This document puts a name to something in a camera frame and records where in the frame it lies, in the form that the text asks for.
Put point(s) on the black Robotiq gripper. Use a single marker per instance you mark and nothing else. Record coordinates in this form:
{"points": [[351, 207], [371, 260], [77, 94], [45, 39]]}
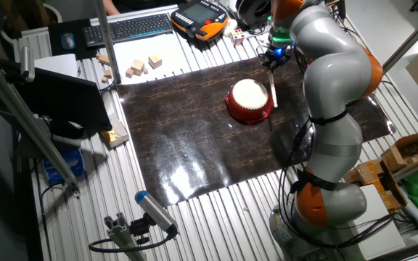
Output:
{"points": [[278, 58]]}

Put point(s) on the light wooden drumstick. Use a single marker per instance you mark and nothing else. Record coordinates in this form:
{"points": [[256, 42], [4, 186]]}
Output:
{"points": [[273, 90]]}

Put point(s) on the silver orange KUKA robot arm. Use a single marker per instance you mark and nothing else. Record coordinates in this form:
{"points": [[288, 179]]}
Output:
{"points": [[336, 76]]}

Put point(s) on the red drum with white head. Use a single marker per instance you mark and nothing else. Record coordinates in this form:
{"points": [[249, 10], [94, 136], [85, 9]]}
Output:
{"points": [[247, 107]]}

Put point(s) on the Rubik's cube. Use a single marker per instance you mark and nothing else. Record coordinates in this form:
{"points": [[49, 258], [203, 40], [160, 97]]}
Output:
{"points": [[238, 37]]}

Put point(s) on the white round toy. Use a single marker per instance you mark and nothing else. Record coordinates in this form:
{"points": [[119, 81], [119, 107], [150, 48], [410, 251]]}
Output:
{"points": [[230, 27]]}

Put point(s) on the black filament spool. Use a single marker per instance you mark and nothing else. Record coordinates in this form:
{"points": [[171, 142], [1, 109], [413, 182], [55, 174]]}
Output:
{"points": [[254, 12]]}

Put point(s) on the orange black teach pendant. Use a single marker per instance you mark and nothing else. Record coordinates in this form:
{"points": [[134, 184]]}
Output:
{"points": [[200, 18]]}

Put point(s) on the dark marble pattern mat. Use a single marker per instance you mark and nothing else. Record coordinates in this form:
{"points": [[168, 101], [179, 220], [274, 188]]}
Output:
{"points": [[194, 137]]}

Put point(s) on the white paper sheet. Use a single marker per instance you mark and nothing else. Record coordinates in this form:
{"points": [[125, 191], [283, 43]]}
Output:
{"points": [[165, 47]]}

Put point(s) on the large wooden cube block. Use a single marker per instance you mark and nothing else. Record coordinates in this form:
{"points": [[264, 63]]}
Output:
{"points": [[138, 67], [155, 61]]}

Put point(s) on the tiny wooden block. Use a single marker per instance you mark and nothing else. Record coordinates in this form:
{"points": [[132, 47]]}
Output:
{"points": [[145, 70]]}

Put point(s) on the small wooden cube block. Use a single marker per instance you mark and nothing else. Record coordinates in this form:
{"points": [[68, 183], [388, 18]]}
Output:
{"points": [[104, 79], [107, 73], [129, 73]]}

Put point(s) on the black computer keyboard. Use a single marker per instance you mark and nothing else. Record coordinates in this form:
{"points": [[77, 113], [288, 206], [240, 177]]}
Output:
{"points": [[129, 29]]}

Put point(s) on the yellow cardboard box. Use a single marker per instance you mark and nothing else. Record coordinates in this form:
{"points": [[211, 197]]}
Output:
{"points": [[376, 177]]}

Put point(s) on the open brown cardboard box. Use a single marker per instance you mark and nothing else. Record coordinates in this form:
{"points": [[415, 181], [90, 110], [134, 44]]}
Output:
{"points": [[408, 150]]}

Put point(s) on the flat wooden block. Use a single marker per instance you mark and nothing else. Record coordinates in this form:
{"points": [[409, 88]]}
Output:
{"points": [[103, 59]]}

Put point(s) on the gold foil box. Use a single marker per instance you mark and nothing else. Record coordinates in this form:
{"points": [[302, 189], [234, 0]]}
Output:
{"points": [[116, 134]]}

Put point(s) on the black mouse pad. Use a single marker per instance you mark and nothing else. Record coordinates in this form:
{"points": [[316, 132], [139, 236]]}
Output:
{"points": [[85, 52]]}

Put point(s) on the white square box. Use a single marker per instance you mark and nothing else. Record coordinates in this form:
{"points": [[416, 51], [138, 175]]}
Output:
{"points": [[379, 224]]}

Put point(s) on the blue computer mouse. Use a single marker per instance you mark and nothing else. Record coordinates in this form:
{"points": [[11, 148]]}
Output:
{"points": [[67, 41]]}

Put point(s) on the black laptop screen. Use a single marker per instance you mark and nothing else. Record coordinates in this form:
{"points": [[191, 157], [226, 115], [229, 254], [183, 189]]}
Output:
{"points": [[67, 101]]}

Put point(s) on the white flat box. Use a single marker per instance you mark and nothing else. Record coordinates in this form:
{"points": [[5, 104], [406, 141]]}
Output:
{"points": [[58, 64]]}

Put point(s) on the white rimmed bin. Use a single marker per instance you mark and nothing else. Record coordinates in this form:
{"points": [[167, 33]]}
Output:
{"points": [[54, 11]]}

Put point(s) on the blue tissue pack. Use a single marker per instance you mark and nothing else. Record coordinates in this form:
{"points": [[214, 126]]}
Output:
{"points": [[64, 166]]}

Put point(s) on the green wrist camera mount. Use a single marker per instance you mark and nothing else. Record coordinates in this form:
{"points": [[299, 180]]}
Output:
{"points": [[279, 37]]}

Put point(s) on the aluminium frame post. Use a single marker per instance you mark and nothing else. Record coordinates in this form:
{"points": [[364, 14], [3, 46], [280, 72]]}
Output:
{"points": [[106, 40]]}

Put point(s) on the silver camera with blue tip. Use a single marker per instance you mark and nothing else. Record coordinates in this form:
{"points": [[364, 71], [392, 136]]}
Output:
{"points": [[154, 210]]}

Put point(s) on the aluminium camera mount profile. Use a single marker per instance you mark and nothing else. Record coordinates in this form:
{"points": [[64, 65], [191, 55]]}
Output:
{"points": [[122, 235]]}

